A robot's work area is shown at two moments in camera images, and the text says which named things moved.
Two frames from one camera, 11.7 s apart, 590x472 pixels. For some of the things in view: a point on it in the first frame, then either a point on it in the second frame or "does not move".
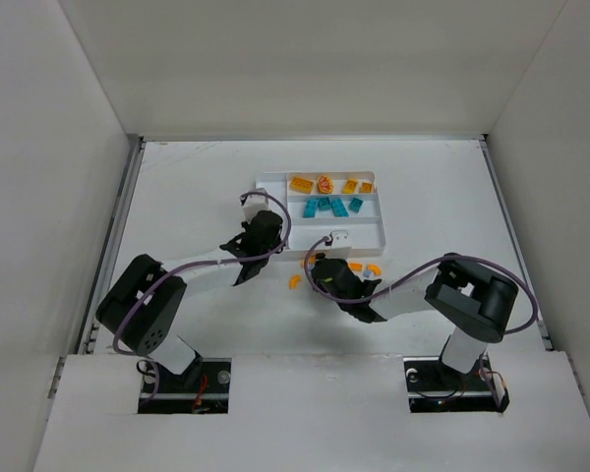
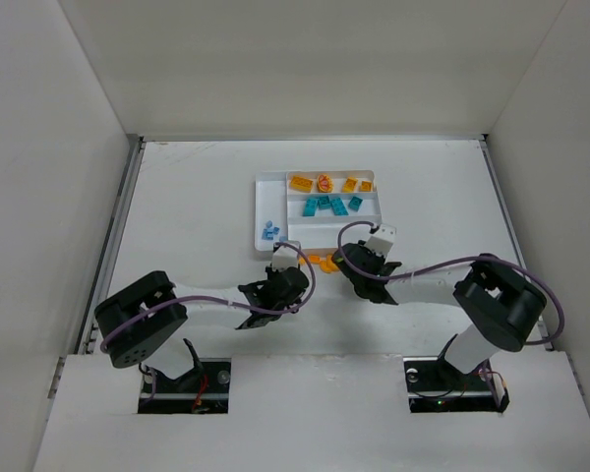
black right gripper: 362,288 -> 351,257
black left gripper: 246,247 -> 292,277
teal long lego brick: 339,208 does not move
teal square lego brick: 355,205 does not move
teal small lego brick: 324,204 does not move
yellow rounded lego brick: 350,186 does not move
